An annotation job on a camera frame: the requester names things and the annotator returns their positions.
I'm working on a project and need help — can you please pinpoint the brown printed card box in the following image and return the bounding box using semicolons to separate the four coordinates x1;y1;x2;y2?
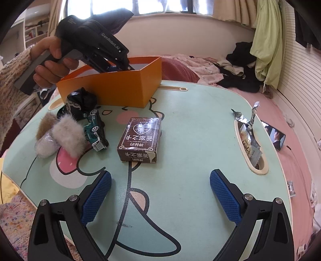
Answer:
117;117;162;164

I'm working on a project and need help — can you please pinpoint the person's left knitted forearm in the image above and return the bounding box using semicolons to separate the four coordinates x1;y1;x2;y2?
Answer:
0;45;33;147

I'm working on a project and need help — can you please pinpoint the person's left hand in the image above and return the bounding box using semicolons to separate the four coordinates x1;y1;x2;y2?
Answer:
30;36;79;88

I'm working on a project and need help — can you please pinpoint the colourful speckled rug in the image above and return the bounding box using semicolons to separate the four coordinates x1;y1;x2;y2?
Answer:
0;191;81;261

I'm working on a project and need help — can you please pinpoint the orange cardboard box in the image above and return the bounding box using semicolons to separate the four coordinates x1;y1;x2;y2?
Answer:
57;57;162;108

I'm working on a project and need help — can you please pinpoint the black satin lace scrunchie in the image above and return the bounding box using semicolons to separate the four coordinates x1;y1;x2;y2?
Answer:
57;88;97;121

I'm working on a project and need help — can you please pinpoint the red pillow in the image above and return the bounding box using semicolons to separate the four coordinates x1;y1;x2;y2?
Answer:
161;57;200;83

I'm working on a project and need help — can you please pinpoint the green toy car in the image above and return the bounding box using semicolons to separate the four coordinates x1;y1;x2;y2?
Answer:
83;109;109;152

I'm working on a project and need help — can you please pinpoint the brown fluffy fur scrunchie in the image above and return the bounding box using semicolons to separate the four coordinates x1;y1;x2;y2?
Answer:
35;112;58;140

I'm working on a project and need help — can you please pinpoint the clear plastic wrapped bundle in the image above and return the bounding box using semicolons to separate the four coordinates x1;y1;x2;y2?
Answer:
35;130;60;158

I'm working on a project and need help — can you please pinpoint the silver snack wrapper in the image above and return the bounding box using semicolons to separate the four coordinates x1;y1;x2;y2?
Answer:
231;101;262;167

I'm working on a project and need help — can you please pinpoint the white fluffy fur scrunchie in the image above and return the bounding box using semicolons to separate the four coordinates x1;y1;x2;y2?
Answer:
52;114;88;158

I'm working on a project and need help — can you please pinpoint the smartphone on bed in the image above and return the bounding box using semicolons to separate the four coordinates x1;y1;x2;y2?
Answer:
261;121;286;151

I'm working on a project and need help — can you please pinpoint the pink floral quilt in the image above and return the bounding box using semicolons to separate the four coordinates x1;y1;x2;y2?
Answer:
161;54;224;86

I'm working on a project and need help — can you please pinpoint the black clothes pile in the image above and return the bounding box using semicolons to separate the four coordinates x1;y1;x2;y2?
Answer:
214;42;263;93

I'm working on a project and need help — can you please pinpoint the beige curtain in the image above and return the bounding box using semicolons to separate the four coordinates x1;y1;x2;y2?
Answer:
213;0;257;28

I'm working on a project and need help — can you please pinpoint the green hanging garment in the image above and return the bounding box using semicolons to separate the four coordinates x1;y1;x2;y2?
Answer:
250;1;283;89

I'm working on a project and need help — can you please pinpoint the black hanging garment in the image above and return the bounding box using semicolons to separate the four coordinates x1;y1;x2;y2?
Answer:
294;10;320;50

